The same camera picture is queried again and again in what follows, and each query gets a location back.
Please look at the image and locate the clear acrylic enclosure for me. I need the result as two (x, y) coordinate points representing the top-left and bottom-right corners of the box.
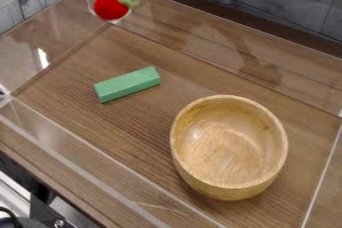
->
(0, 0), (342, 228)

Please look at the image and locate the green rectangular block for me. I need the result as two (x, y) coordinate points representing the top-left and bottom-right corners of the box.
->
(94, 66), (161, 103)

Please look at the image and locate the wooden bowl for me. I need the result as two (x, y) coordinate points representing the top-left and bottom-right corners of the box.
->
(170, 95), (289, 201)

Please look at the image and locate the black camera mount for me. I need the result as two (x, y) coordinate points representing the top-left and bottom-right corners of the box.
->
(0, 199), (78, 228)

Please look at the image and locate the red felt strawberry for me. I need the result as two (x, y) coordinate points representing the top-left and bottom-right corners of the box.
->
(94, 0), (139, 20)

